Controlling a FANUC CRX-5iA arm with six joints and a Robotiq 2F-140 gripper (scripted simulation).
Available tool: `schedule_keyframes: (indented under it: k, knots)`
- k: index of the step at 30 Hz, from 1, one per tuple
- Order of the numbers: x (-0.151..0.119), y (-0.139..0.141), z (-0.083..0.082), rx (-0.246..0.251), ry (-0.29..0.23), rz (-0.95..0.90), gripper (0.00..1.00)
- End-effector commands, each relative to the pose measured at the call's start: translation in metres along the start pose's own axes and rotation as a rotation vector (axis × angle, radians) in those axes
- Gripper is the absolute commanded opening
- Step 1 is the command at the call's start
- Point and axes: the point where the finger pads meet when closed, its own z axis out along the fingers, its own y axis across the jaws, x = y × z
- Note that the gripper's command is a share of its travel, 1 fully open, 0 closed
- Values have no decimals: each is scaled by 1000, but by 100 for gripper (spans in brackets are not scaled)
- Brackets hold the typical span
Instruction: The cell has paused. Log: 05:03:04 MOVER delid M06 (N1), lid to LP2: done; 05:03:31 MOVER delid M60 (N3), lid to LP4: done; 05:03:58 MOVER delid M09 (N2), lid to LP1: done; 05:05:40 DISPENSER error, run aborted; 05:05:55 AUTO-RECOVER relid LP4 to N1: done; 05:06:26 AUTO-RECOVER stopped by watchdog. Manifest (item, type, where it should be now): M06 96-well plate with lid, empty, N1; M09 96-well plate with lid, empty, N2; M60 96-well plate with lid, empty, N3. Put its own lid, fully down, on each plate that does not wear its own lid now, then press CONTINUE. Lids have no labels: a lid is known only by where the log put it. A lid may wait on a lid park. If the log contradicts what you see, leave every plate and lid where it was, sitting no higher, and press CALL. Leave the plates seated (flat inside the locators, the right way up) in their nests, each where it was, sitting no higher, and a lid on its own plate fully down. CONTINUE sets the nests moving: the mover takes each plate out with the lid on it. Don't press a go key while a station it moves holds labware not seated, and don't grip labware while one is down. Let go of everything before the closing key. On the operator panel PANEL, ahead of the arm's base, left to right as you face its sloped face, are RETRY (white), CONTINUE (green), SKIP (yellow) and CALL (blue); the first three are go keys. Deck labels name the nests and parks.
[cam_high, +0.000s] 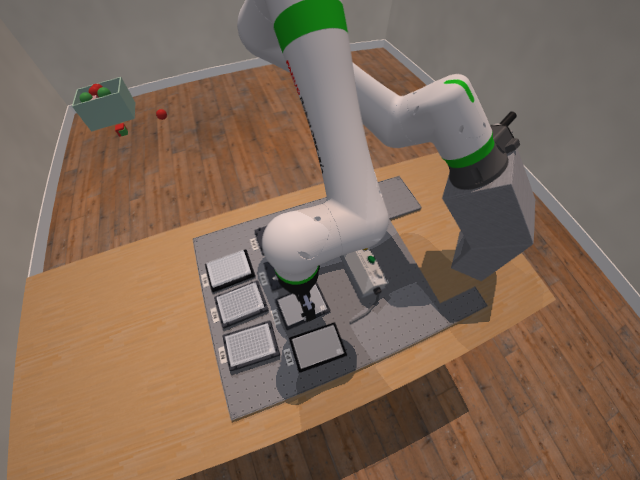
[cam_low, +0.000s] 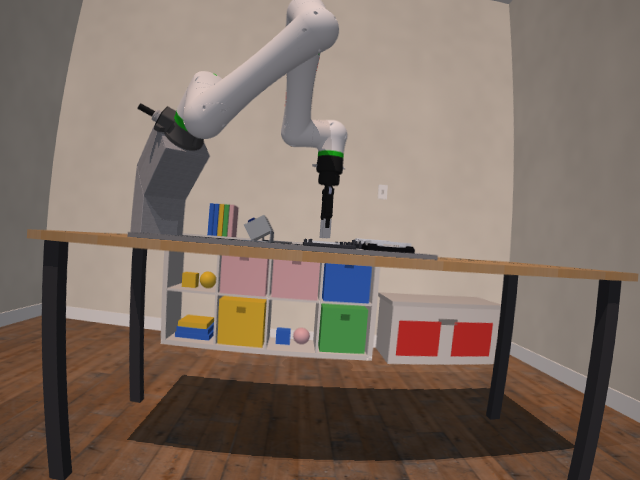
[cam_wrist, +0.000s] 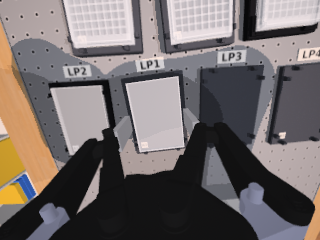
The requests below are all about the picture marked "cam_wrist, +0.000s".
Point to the grey operator panel with coloured buttons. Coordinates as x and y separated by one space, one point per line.
225 193

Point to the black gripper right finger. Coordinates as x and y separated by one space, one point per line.
275 209

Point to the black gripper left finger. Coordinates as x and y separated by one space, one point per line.
61 199

